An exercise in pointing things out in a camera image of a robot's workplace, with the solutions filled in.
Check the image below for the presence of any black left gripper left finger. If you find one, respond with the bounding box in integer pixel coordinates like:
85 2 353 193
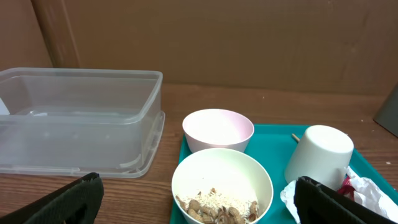
1 172 104 224

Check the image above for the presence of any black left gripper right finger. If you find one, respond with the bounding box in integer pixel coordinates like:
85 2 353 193
294 176 394 224

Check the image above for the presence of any red snack wrapper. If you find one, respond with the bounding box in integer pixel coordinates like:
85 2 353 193
337 176 355 200

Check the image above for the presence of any white cup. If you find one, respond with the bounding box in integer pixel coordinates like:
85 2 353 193
284 125 354 190

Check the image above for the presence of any white napkin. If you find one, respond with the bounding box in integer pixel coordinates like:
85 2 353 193
280 166 397 223

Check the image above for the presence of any light green bowl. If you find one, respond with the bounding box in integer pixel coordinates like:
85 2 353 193
172 148 274 223

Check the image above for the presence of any peanuts and rice waste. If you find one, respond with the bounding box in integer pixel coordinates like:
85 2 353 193
175 188 260 224

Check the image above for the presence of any wooden chopstick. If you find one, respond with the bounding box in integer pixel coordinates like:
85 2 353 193
292 134 300 142

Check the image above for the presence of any teal tray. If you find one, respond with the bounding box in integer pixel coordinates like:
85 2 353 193
169 124 398 224

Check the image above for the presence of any clear plastic bin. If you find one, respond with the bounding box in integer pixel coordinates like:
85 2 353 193
1 68 165 178

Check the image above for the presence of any pink bowl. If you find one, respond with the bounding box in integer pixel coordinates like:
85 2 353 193
182 109 254 153

